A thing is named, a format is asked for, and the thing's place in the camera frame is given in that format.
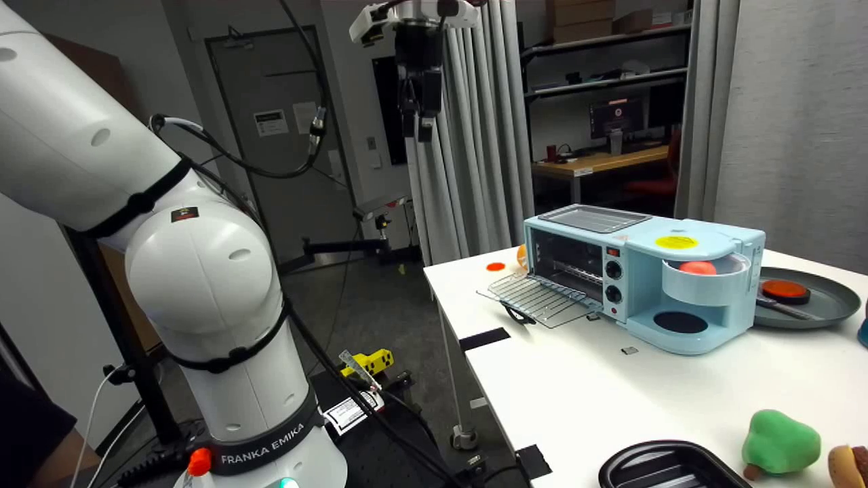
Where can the green plush toy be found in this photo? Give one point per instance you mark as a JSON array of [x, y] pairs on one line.
[[777, 446]]

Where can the black tape strip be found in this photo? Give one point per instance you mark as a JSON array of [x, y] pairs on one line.
[[480, 338]]

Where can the light blue toaster oven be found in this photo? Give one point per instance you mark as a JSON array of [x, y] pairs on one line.
[[680, 286]]

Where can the brown plush toy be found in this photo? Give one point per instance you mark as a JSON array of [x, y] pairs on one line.
[[846, 467]]

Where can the yellow tool on floor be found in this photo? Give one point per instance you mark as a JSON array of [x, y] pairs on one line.
[[375, 362]]

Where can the orange octagon sticker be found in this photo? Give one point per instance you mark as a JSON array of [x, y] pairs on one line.
[[495, 267]]

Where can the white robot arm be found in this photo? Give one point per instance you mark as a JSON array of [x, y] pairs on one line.
[[198, 267]]

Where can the orange toy patty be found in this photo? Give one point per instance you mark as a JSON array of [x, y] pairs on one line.
[[783, 291]]

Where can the wooden desk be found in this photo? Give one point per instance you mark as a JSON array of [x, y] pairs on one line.
[[579, 172]]

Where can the black plastic tray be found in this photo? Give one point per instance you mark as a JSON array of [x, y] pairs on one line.
[[667, 463]]

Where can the grey round plate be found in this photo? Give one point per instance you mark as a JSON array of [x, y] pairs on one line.
[[820, 305]]

